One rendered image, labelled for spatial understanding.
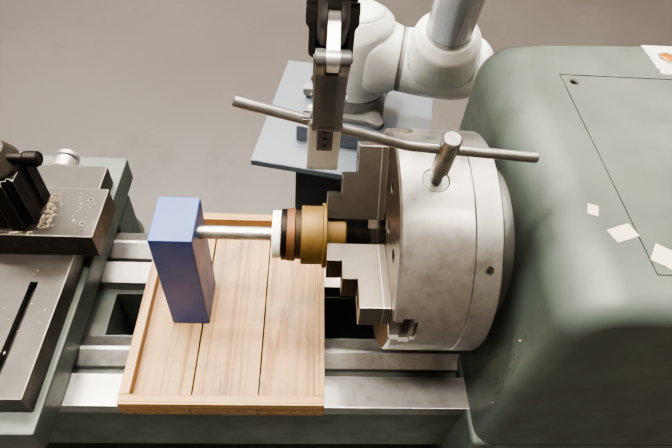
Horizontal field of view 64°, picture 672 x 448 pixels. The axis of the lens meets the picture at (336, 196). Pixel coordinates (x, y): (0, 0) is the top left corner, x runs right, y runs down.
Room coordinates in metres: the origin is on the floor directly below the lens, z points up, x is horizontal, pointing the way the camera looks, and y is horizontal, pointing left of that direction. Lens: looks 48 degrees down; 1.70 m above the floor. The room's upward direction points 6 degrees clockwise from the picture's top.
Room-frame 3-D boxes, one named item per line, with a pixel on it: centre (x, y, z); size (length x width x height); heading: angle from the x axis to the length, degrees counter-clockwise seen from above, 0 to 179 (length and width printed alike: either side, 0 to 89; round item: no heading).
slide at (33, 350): (0.45, 0.49, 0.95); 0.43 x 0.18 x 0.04; 5
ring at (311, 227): (0.48, 0.03, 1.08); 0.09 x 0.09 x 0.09; 5
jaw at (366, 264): (0.39, -0.05, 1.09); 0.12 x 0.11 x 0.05; 5
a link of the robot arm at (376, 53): (1.14, -0.03, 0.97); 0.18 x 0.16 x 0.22; 85
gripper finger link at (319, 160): (0.37, 0.02, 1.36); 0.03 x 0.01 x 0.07; 95
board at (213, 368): (0.46, 0.15, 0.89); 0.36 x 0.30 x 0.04; 5
